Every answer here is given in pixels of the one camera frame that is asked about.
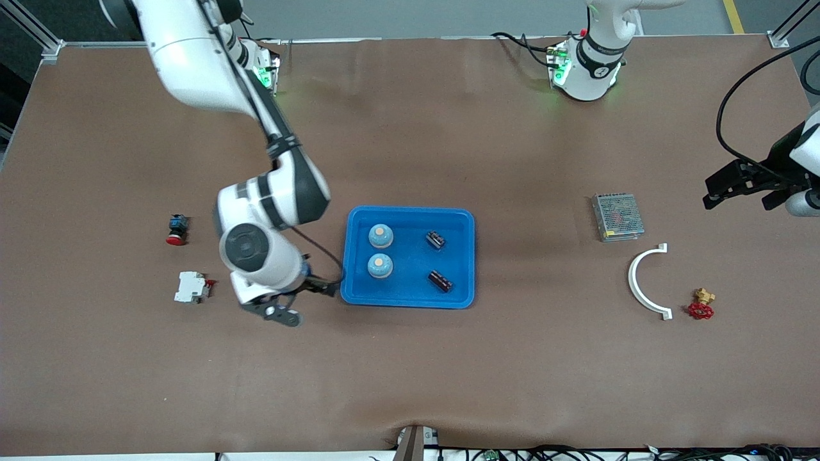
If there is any blue plastic tray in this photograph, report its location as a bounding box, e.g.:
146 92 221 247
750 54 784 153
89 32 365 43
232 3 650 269
340 206 476 309

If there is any brown table mat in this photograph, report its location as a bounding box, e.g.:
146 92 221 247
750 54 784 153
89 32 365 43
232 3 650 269
0 35 820 457

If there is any red button with blue body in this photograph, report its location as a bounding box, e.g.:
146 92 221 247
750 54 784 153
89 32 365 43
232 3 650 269
166 214 190 246

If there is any white circuit breaker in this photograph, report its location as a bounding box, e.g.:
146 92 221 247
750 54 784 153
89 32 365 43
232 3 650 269
174 271 214 304

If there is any white curved plastic bracket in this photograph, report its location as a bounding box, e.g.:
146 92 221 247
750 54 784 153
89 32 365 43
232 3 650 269
627 243 673 321

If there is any metal mesh power supply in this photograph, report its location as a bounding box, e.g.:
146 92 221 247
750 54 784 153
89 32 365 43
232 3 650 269
591 193 645 243

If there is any aluminium frame post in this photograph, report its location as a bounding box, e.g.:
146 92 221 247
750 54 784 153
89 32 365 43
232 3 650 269
0 0 65 65
769 0 808 49

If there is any brass valve with red handwheel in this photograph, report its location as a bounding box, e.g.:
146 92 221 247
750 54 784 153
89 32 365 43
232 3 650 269
687 288 716 321

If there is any black cable bundle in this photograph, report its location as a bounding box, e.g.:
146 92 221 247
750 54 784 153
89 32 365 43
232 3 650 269
442 444 795 461

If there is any black base cable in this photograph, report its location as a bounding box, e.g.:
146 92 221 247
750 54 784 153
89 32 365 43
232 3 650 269
491 31 555 68

